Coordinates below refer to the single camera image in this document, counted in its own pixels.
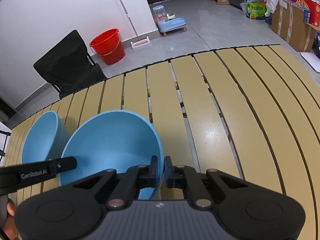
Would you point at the green bag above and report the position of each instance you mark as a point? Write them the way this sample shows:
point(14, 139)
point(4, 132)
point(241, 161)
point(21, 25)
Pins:
point(256, 10)

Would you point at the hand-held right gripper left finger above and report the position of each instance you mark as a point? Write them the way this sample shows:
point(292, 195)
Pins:
point(160, 173)

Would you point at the person's left hand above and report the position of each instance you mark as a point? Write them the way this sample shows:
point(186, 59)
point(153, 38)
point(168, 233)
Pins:
point(11, 208)

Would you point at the blue printed bag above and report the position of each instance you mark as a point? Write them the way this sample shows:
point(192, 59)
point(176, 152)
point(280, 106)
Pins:
point(318, 42)

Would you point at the red plastic bucket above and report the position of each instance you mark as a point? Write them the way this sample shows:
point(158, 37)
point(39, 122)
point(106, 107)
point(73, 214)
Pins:
point(110, 47)

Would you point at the blue pet feeder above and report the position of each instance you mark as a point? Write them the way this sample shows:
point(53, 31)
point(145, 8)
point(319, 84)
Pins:
point(170, 25)

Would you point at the black folding chair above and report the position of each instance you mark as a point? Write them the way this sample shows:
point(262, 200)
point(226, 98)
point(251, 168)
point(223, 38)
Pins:
point(67, 65)

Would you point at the large taped cardboard box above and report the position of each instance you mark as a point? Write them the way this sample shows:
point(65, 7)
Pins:
point(292, 27)

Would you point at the deep blue ribbed bowl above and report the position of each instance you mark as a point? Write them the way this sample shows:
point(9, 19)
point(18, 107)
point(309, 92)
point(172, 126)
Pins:
point(42, 137)
point(112, 142)

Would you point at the white mop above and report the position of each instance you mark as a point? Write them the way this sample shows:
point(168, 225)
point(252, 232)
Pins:
point(140, 42)

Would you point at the red gift box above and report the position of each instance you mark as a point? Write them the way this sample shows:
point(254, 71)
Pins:
point(307, 5)

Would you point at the white bathroom scale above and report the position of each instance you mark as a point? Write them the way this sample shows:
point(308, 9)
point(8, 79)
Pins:
point(312, 60)

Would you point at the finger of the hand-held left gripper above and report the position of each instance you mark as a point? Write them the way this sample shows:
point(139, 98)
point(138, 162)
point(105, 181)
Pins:
point(63, 165)

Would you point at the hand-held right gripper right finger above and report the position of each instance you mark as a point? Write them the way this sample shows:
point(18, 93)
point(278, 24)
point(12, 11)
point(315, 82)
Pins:
point(167, 175)

